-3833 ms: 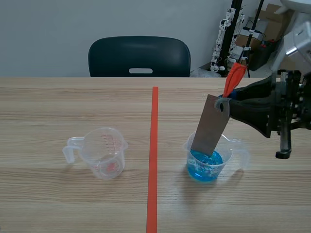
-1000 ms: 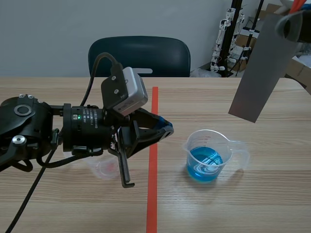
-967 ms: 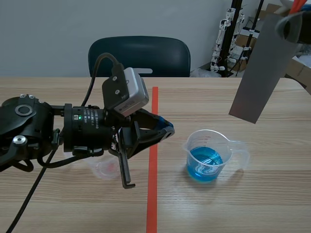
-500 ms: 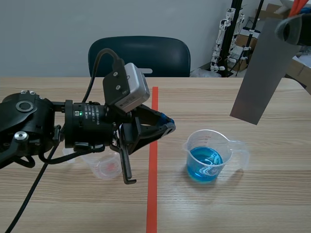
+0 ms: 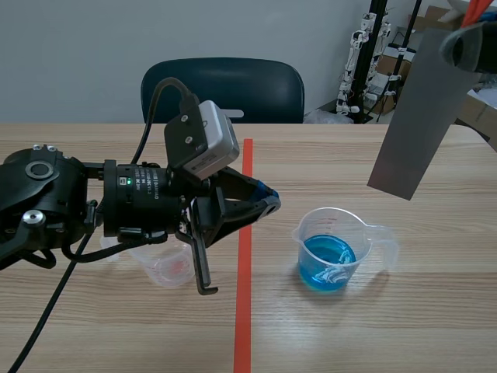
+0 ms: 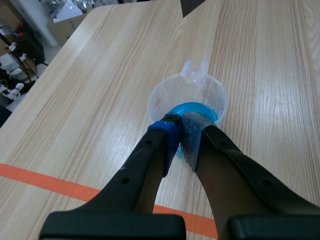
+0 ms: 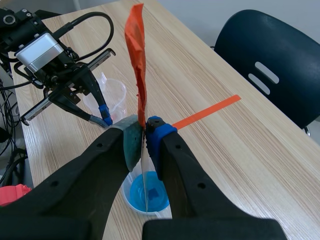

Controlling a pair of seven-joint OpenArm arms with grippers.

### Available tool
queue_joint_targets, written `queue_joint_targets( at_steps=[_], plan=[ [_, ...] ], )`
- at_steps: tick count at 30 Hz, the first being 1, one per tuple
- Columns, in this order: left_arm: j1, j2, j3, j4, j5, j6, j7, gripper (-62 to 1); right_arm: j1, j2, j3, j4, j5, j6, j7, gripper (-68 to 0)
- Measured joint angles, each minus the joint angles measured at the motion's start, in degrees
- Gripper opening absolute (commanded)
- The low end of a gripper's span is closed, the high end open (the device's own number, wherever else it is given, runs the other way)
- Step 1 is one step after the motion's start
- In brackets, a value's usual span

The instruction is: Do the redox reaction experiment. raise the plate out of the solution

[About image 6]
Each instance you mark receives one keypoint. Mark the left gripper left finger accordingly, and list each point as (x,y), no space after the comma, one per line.
(140,175)

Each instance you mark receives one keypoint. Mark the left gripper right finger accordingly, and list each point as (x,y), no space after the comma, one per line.
(225,170)

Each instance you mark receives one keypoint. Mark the clear beaker with blue liquid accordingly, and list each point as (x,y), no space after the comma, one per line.
(192,100)

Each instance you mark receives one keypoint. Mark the brown cardboard box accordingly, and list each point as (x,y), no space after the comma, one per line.
(66,26)

